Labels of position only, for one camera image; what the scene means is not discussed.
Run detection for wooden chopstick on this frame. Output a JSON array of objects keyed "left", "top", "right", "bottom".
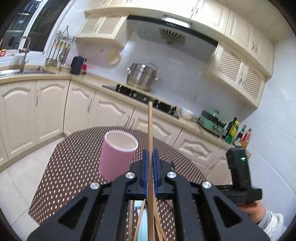
[
  {"left": 128, "top": 200, "right": 133, "bottom": 241},
  {"left": 153, "top": 197, "right": 168, "bottom": 241},
  {"left": 147, "top": 101, "right": 155, "bottom": 241},
  {"left": 133, "top": 199, "right": 146, "bottom": 241}
]

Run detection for person's right hand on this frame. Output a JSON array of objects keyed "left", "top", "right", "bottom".
[{"left": 237, "top": 200, "right": 266, "bottom": 224}]

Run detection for red sauce bottle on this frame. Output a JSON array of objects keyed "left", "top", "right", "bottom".
[{"left": 240, "top": 128, "right": 252, "bottom": 148}]

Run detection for green yellow bottle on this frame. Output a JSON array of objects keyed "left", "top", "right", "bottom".
[{"left": 225, "top": 120, "right": 240, "bottom": 144}]

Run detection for dark oil bottle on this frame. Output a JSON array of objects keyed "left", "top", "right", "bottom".
[{"left": 222, "top": 117, "right": 237, "bottom": 139}]

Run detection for pink utensil holder cup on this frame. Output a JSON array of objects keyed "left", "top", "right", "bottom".
[{"left": 99, "top": 131, "right": 138, "bottom": 181}]

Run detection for green electric cooker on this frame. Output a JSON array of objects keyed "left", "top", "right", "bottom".
[{"left": 198, "top": 110, "right": 226, "bottom": 137}]

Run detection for white bowl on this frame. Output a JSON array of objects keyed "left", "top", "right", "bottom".
[{"left": 179, "top": 108, "right": 195, "bottom": 120}]

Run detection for lower cream cabinets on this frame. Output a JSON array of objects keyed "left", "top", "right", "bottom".
[{"left": 1, "top": 80, "right": 231, "bottom": 184}]

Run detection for cream cabinets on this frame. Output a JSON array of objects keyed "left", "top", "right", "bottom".
[
  {"left": 77, "top": 1, "right": 274, "bottom": 108},
  {"left": 1, "top": 80, "right": 231, "bottom": 184}
]

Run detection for upper cream cabinets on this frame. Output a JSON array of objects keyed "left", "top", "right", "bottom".
[{"left": 77, "top": 1, "right": 274, "bottom": 108}]

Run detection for steel steamer pot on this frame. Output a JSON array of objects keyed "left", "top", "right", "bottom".
[{"left": 125, "top": 62, "right": 160, "bottom": 91}]

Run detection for black electric kettle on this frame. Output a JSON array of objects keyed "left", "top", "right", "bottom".
[{"left": 70, "top": 56, "right": 86, "bottom": 75}]

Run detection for steel sink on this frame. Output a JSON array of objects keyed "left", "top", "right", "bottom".
[{"left": 0, "top": 67, "right": 56, "bottom": 78}]

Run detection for range hood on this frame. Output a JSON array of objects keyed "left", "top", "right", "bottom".
[{"left": 127, "top": 15, "right": 218, "bottom": 61}]

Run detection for hanging utensil rack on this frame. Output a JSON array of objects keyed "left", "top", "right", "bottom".
[{"left": 45, "top": 25, "right": 77, "bottom": 68}]

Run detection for steel faucet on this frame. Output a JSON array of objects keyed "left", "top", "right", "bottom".
[{"left": 18, "top": 36, "right": 31, "bottom": 73}]

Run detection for window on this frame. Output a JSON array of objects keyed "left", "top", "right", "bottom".
[{"left": 1, "top": 0, "right": 69, "bottom": 52}]

